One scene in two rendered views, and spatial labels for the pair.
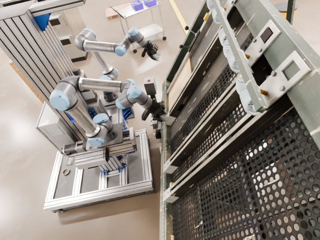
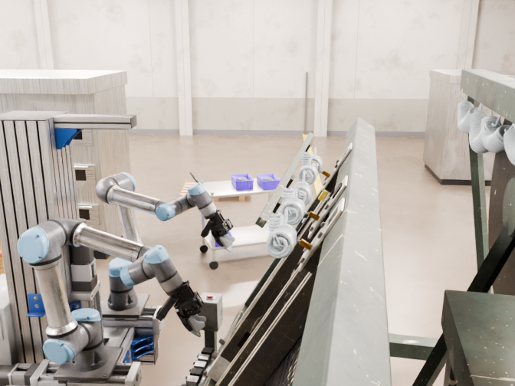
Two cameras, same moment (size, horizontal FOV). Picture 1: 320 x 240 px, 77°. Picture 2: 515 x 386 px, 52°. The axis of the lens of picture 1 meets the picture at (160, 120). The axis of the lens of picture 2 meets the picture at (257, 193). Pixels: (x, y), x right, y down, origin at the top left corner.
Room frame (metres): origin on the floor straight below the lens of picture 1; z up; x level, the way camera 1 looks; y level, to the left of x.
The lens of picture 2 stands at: (-0.77, -0.22, 2.35)
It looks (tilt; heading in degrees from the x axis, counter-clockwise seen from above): 17 degrees down; 359
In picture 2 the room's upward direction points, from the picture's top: straight up
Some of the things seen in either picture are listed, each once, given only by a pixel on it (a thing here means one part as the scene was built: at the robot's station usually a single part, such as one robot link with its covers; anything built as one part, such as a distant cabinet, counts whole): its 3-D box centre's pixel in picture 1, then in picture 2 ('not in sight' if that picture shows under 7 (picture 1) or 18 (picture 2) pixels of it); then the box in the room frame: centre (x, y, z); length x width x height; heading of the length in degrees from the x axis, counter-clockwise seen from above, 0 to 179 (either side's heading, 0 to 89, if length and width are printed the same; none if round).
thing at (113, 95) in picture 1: (109, 93); (122, 294); (1.66, 0.43, 1.09); 0.15 x 0.15 x 0.10
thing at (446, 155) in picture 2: not in sight; (466, 125); (8.12, -3.87, 0.88); 1.37 x 1.08 x 1.77; 175
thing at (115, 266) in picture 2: (105, 84); (121, 273); (1.66, 0.43, 1.20); 0.13 x 0.12 x 0.14; 153
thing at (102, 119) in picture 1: (102, 122); (85, 326); (1.16, 0.46, 1.20); 0.13 x 0.12 x 0.14; 164
